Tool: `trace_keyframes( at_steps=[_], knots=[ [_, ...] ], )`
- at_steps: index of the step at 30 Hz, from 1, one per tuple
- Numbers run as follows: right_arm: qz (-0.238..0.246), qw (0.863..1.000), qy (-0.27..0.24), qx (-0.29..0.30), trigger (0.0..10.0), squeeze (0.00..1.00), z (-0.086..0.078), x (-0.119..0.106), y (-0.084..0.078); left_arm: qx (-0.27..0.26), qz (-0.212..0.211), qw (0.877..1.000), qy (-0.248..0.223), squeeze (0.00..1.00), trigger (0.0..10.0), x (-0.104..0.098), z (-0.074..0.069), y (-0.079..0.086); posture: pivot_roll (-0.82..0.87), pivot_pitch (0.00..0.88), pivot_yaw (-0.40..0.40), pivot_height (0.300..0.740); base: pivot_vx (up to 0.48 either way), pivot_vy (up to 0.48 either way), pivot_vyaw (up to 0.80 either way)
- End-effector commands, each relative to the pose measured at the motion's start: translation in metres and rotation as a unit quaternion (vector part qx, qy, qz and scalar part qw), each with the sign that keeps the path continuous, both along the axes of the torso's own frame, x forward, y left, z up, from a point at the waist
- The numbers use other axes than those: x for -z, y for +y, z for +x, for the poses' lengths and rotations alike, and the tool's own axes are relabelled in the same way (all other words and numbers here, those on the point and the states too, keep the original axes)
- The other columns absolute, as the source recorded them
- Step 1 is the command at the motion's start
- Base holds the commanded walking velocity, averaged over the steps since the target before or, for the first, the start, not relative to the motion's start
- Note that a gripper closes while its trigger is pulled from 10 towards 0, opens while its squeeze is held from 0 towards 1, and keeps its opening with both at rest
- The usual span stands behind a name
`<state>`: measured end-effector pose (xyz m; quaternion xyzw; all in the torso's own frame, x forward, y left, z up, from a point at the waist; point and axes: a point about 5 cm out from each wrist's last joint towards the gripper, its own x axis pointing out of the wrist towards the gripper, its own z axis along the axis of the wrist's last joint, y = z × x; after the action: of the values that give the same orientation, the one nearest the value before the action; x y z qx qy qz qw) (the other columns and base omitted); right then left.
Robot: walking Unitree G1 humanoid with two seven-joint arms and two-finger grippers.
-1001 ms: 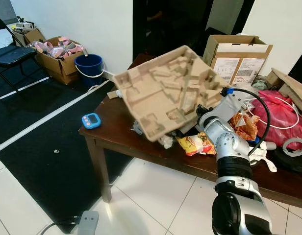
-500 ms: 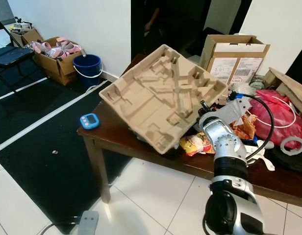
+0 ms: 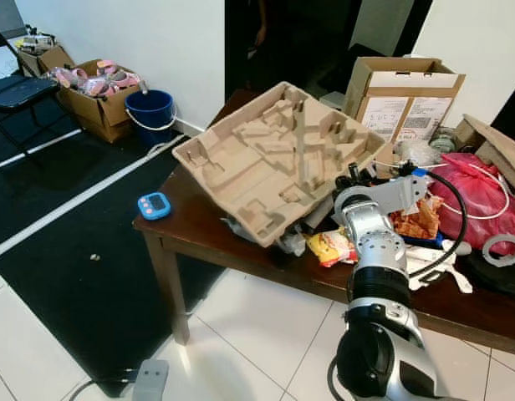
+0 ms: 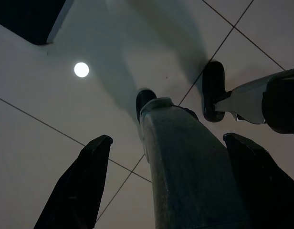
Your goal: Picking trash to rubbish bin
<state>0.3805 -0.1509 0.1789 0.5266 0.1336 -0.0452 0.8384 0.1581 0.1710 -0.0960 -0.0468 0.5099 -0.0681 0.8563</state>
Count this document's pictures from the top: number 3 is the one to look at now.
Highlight open cardboard box with labels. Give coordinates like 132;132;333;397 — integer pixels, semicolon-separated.
343;56;466;143

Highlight clear plastic bag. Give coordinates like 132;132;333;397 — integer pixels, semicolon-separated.
400;138;446;168

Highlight black bag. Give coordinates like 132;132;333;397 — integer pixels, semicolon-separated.
467;251;515;297

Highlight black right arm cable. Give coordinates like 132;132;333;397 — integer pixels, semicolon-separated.
408;167;469;277

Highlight red plastic bag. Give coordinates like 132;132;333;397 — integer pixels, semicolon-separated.
425;152;515;256

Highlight flat cardboard piece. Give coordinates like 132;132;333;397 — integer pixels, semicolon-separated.
462;114;515;197

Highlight small cardboard box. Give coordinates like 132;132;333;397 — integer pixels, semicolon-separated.
15;38;74;76

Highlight orange snack bag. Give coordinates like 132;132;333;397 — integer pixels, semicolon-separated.
390;196;442;243

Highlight yellow snack bag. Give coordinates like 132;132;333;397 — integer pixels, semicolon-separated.
306;230;359;268

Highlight blue digital timer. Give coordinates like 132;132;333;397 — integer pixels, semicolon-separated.
137;192;171;221

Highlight cardboard box with pink items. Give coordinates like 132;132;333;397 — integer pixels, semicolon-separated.
57;58;141;143

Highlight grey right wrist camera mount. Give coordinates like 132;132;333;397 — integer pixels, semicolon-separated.
337;171;430;218

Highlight dark wooden table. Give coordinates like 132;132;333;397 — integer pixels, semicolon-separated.
132;88;515;356

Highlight black folding chair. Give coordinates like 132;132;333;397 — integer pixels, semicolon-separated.
0;25;66;160

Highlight blue plastic bucket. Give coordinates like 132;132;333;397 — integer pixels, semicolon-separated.
125;89;176;151

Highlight black mat with white edge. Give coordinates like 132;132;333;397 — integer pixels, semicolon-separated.
0;125;233;398

